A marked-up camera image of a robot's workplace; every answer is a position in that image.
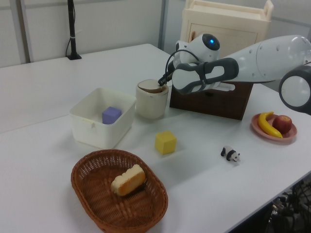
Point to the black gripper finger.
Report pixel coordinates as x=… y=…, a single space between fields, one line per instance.
x=164 y=78

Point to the cream trash can lid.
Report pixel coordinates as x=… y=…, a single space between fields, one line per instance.
x=148 y=85

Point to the cream trash can body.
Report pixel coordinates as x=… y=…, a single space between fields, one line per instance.
x=150 y=106

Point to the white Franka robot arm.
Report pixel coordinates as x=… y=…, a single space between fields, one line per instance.
x=262 y=60

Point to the orange latch strip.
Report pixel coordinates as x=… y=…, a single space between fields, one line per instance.
x=193 y=36

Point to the dark wooden drawer box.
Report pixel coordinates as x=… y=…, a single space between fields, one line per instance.
x=213 y=104

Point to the purple cube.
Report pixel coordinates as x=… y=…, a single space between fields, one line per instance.
x=111 y=116

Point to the yellow cube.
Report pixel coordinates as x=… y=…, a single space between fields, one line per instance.
x=165 y=144

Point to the white open plastic bin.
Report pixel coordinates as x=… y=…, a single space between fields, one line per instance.
x=97 y=136

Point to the panda figurine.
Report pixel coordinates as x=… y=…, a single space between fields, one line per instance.
x=229 y=153

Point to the bread piece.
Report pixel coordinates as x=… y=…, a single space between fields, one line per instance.
x=128 y=180

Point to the yellow banana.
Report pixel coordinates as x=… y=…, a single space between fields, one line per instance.
x=264 y=125

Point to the red apple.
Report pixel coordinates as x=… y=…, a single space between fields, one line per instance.
x=282 y=123

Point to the pink plate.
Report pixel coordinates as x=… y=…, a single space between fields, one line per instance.
x=291 y=136

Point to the brown wicker basket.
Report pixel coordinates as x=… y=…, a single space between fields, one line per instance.
x=102 y=208

